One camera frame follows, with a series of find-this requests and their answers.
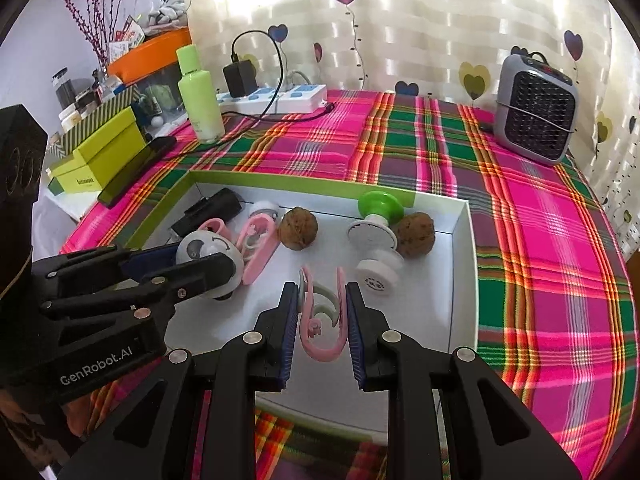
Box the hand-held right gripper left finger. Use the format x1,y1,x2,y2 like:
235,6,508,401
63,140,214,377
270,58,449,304
57,281,301,480

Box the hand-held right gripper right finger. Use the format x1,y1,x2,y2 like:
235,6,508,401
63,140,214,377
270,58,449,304
345,281,583,480

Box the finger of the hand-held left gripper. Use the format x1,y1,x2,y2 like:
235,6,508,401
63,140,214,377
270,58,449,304
39,252,237,331
31,244,183,283

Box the panda face ball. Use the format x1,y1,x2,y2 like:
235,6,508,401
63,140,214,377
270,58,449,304
176,230,246,301

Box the pink cable clip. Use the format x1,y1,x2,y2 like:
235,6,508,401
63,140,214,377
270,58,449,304
298,266,349,362
200,215,281,285

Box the white round container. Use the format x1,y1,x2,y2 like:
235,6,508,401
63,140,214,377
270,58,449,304
354,252,405,298

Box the white green-rimmed box tray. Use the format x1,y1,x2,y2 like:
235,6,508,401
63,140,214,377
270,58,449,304
120,170,481,448

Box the brown walnut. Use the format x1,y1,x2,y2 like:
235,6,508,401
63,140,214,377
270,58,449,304
277,206,320,250
392,211,437,259

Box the green white suction knob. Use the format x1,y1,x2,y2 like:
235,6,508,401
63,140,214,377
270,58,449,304
347,190,405,256

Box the black bike light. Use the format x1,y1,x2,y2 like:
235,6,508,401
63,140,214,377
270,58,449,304
170,187,245,241

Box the black smartphone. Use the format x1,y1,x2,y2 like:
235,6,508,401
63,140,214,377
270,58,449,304
97,135,178,208

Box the lime green cardboard box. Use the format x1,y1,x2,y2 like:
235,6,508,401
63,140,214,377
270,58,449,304
47,106,147,196

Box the striped gift box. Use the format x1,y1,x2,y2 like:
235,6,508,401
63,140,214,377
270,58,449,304
46,84,142,161

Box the cluster of cosmetic jars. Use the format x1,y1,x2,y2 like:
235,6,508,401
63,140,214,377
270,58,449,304
57,72,126,131

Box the light green lotion bottle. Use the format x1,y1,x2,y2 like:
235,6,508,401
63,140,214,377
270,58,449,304
176,45,226,145

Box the clear glass tank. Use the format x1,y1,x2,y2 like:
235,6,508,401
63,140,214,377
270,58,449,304
132,62,193,128

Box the pink green plaid blanket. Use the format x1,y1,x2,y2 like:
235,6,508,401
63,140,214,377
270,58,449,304
60,87,631,480

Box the dark glass jar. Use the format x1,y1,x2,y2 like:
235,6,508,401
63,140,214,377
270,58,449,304
50,69,76,111

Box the black charger adapter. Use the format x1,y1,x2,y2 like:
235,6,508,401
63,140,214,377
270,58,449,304
222,59,258,98

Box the white blue power strip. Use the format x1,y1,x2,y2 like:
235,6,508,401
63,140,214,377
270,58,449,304
216,83,328,115

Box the orange storage box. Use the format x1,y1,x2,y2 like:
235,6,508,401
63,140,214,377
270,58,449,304
106,27,193,86

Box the colourful paper packets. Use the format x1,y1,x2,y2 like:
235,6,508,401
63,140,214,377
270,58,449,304
107,15,146,61

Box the decorative pink bud branches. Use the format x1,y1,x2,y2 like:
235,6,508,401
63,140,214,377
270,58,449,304
52,0,136,68

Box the grey space heater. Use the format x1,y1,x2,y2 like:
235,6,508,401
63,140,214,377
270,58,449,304
494,46,580,167

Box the heart print curtain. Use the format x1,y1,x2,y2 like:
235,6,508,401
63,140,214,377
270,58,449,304
180,0,640,241

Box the black charging cable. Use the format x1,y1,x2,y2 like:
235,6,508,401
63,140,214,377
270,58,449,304
145,29,337,161

